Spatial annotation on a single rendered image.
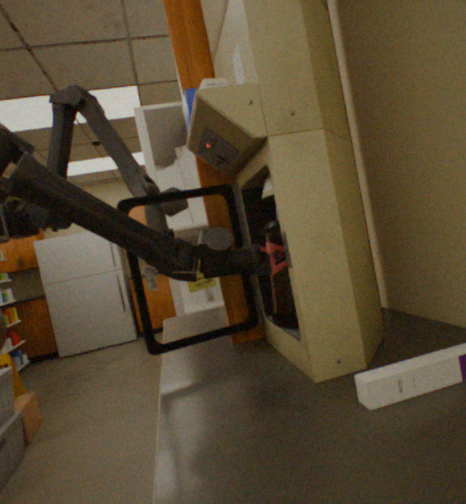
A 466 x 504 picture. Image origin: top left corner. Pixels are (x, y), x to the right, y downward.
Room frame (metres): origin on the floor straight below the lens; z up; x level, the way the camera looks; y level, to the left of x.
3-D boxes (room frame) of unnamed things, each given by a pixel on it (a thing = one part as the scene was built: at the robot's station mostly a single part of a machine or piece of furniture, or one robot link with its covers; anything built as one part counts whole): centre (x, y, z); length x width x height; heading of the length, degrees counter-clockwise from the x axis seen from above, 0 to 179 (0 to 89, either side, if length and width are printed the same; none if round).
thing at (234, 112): (0.78, -0.02, 1.46); 0.32 x 0.11 x 0.10; 10
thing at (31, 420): (2.72, 2.01, 0.14); 0.41 x 0.32 x 0.28; 16
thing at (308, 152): (0.81, -0.20, 1.33); 0.32 x 0.25 x 0.77; 10
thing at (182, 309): (0.89, 0.11, 1.19); 0.30 x 0.01 x 0.40; 107
